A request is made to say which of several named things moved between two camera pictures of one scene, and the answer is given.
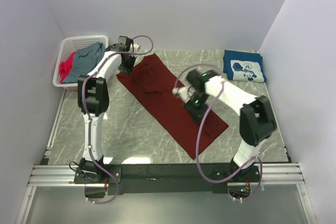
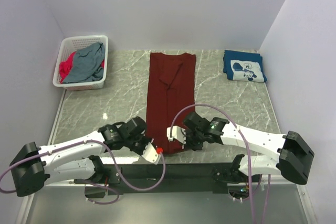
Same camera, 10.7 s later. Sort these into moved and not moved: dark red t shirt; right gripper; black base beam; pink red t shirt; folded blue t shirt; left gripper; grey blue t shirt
Moved: left gripper; dark red t shirt; right gripper
Not moved: pink red t shirt; black base beam; folded blue t shirt; grey blue t shirt
